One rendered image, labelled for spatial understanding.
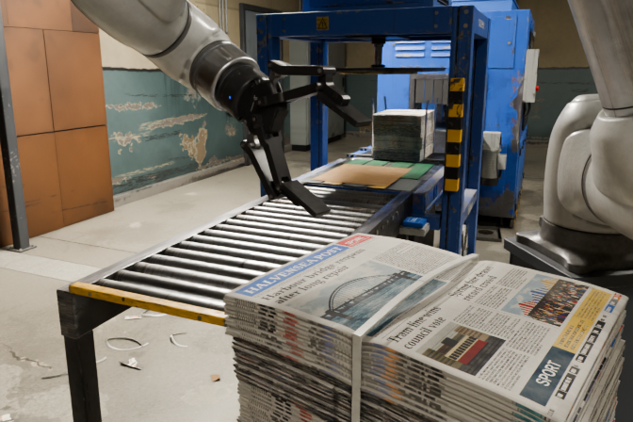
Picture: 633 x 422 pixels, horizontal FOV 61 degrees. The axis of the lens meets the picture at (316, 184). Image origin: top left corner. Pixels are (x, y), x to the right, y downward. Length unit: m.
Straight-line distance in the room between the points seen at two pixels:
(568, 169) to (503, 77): 3.61
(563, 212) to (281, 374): 0.56
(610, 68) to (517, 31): 3.78
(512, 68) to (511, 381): 4.09
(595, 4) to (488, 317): 0.39
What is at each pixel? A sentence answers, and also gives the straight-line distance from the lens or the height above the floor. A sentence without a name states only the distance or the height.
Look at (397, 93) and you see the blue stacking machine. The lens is 4.66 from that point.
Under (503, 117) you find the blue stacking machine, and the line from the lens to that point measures 4.54.
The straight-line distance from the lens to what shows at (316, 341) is 0.57.
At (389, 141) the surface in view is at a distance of 3.06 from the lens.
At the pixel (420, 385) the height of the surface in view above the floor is 1.04.
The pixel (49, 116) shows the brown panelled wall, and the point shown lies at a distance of 4.79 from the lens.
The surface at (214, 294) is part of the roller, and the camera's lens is 1.31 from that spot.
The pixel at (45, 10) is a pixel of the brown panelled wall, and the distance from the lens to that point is 4.83.
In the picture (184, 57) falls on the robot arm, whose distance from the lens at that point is 0.79.
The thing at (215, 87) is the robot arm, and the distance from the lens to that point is 0.76.
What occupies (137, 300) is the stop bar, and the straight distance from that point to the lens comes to 1.26.
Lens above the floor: 1.32
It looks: 12 degrees down
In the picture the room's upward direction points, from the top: straight up
